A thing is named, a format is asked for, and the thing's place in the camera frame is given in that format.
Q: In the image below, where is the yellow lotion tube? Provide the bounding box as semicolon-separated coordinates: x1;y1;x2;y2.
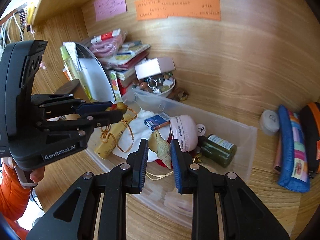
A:
94;114;137;159

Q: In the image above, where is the golden cord charm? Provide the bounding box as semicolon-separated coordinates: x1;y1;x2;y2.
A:
98;102;137;158

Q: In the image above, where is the white drawstring pouch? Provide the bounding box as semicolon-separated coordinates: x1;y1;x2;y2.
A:
112;110;170;162

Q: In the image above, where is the small blue card box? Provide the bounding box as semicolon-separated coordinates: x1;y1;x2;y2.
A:
144;112;171;132

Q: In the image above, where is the beige conch seashell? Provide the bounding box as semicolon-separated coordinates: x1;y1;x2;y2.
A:
149;131;172;169

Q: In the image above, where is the green pump bottle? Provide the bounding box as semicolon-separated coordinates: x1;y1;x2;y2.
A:
198;134;237;168

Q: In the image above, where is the pink round mini fan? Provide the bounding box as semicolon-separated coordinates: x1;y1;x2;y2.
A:
170;115;206;152

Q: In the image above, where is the orange sleeve forearm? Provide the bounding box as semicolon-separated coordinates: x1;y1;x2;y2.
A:
1;162;30;239

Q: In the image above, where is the person's left hand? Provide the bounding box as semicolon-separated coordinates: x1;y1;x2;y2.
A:
2;157;45;183

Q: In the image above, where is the brown lidded mug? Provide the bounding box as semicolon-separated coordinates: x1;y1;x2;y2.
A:
47;78;92;122

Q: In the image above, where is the stack of books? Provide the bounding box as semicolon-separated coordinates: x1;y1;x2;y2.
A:
88;28;152;103

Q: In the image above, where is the green spray bottle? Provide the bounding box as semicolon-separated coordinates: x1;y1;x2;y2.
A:
60;46;92;100

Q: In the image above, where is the blue patchwork pouch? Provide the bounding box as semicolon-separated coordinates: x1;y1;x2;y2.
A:
278;105;310;193

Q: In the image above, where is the white cardboard box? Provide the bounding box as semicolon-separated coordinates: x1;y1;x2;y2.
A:
135;57;175;80

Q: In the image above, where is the bowl of trinkets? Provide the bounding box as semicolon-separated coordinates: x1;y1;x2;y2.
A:
132;72;176;98

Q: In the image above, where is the red fabric pouch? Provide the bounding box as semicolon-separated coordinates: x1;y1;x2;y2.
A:
155;134;172;167

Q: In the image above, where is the clear plastic storage bin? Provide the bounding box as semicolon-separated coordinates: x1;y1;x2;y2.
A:
85;89;257;228

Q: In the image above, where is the red white tube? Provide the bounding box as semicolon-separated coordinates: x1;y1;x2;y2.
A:
91;29;121;44

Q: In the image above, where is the white round tape dispenser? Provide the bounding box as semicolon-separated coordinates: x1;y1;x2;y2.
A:
259;109;280;135

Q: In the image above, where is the pink sticky note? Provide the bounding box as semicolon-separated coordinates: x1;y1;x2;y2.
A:
93;0;127;22

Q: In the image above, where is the black orange zip case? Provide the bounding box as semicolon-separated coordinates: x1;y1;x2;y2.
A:
299;102;320;178

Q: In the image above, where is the orange paper note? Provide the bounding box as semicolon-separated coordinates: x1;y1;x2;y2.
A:
135;0;221;21

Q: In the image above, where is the white charging cable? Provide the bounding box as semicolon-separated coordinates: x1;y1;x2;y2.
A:
0;7;28;48

